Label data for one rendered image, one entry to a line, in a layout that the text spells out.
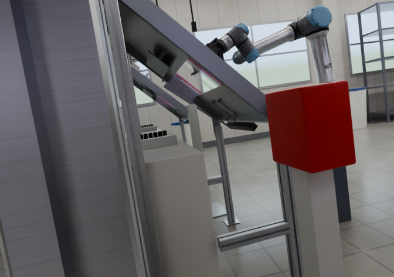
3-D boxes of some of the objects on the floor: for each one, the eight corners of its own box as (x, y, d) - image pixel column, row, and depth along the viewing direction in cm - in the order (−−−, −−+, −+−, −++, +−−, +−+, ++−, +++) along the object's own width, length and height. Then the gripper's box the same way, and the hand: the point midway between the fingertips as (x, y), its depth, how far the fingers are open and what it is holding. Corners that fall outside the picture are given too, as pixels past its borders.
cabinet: (190, 233, 160) (175, 137, 155) (228, 320, 92) (203, 151, 87) (81, 262, 146) (60, 156, 142) (30, 387, 78) (-13, 192, 73)
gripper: (213, 40, 130) (180, 65, 127) (218, 34, 120) (184, 61, 117) (223, 54, 131) (192, 79, 128) (230, 49, 122) (196, 76, 119)
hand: (194, 74), depth 123 cm, fingers closed, pressing on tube
